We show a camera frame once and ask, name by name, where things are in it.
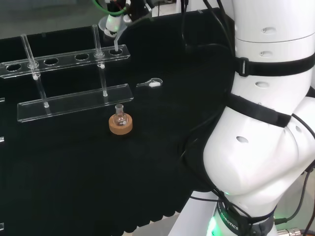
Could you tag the clear acrylic funnel stand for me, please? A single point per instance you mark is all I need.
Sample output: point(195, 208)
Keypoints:
point(73, 100)

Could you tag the black bench cloth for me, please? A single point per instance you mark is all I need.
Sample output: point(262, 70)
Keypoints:
point(98, 184)

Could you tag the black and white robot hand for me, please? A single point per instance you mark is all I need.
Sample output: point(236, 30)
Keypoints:
point(137, 9)

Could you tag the glass weighing funnel with powder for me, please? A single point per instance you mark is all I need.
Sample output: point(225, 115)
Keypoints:
point(153, 84)

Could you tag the small round-bottom glass flask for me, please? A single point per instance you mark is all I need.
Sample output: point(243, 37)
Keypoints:
point(120, 118)

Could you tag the translucent plastic funnel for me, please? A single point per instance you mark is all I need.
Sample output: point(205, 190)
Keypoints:
point(117, 40)

